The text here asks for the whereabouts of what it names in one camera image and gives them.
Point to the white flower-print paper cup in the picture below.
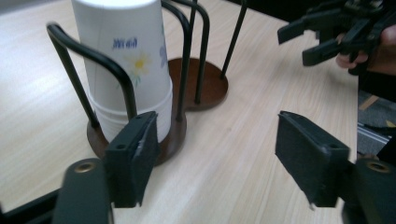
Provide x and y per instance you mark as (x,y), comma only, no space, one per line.
(155,107)
(124,62)
(115,127)

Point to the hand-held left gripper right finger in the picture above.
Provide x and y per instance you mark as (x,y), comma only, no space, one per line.
(311,161)

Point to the metal floor rail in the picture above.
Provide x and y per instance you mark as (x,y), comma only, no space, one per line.
(376,132)

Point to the brown cup holder black rods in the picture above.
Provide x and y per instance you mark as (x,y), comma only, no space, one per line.
(211,87)

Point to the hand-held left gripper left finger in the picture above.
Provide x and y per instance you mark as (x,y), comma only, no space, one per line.
(130,161)

